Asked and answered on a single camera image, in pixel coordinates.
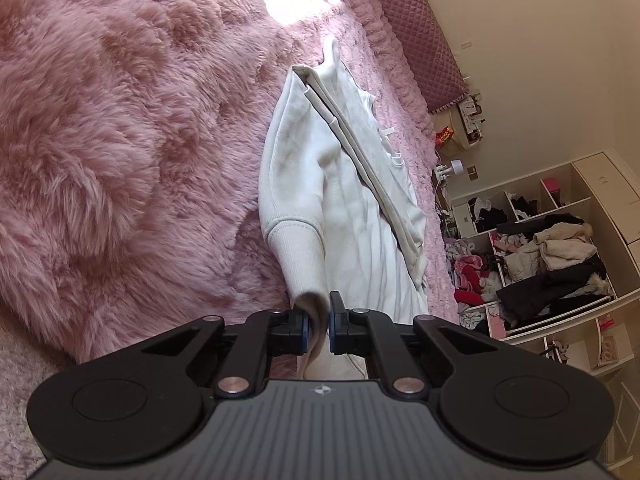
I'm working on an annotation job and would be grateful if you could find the white sweatshirt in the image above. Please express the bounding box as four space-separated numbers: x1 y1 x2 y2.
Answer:
258 37 427 380

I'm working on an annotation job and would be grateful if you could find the small white table lamp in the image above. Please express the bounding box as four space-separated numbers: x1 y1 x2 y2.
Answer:
434 159 465 182

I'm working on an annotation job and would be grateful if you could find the white open wardrobe shelf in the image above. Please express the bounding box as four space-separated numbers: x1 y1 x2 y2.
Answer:
445 151 639 479

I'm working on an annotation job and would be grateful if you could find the red yellow snack bag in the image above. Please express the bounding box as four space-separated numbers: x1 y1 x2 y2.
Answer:
435 126 456 151

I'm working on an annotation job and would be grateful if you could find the quilted mauve headboard cushion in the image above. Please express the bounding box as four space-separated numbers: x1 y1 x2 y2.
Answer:
367 0 469 113

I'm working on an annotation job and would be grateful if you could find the pink fluffy bed blanket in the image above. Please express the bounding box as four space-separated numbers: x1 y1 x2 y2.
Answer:
1 0 457 362

